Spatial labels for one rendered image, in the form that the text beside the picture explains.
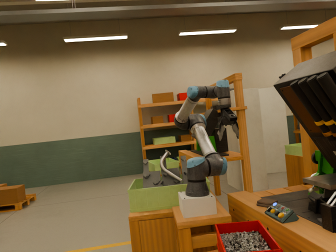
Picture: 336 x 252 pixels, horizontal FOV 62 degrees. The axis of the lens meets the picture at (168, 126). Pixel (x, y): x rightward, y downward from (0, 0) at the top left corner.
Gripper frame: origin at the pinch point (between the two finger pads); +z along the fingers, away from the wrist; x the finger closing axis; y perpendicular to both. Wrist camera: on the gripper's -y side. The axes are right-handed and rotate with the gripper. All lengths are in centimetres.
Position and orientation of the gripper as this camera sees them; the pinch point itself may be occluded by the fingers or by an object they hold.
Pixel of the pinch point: (229, 139)
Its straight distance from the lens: 171.4
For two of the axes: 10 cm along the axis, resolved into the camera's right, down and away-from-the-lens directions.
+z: 1.0, 9.9, 0.1
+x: -9.8, 1.0, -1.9
